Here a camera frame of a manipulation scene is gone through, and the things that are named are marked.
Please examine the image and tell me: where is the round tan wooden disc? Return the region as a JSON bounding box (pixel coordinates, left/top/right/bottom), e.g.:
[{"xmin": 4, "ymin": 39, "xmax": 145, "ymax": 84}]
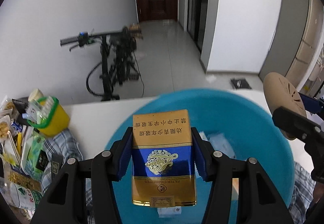
[{"xmin": 263, "ymin": 72, "xmax": 307, "ymax": 143}]

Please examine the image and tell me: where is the blue gold cigarette carton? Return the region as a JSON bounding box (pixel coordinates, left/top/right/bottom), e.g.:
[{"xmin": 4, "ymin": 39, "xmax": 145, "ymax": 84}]
[{"xmin": 132, "ymin": 109, "xmax": 197, "ymax": 208}]

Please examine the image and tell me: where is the blue plaid shirt cloth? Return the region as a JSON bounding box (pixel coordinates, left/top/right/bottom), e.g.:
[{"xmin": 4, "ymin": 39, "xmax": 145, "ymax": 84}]
[{"xmin": 43, "ymin": 129, "xmax": 316, "ymax": 223}]

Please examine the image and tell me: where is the blue white flat packet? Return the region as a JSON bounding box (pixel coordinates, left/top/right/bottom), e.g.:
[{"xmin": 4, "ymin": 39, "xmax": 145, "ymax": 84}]
[{"xmin": 199, "ymin": 131, "xmax": 236, "ymax": 158}]

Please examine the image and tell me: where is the green tissue pack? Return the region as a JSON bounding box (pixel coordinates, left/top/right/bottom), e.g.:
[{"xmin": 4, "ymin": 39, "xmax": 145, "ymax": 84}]
[{"xmin": 21, "ymin": 133, "xmax": 49, "ymax": 182}]

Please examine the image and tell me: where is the snack bag pile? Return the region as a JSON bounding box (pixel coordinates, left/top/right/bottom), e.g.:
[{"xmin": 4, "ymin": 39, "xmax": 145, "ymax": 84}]
[{"xmin": 1, "ymin": 96, "xmax": 48, "ymax": 211}]

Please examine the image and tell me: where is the blue plastic basin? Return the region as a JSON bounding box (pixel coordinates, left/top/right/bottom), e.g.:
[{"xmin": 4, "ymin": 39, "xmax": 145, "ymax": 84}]
[{"xmin": 113, "ymin": 89, "xmax": 294, "ymax": 223}]

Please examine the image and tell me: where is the yellow bin green rim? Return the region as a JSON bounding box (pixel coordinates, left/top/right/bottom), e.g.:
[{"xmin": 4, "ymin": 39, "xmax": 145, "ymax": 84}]
[{"xmin": 28, "ymin": 96, "xmax": 70, "ymax": 138}]

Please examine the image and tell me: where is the gold grey refrigerator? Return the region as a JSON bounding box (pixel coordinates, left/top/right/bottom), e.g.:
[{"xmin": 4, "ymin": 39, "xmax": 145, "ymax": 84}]
[{"xmin": 259, "ymin": 0, "xmax": 323, "ymax": 87}]

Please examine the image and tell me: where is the black bicycle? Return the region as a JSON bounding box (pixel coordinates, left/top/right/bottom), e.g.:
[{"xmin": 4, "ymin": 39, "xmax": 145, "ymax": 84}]
[{"xmin": 60, "ymin": 26, "xmax": 143, "ymax": 101}]

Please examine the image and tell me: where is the cardboard box on floor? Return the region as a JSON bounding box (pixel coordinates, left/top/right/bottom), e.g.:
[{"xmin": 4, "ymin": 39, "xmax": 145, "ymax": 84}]
[{"xmin": 128, "ymin": 24, "xmax": 141, "ymax": 31}]

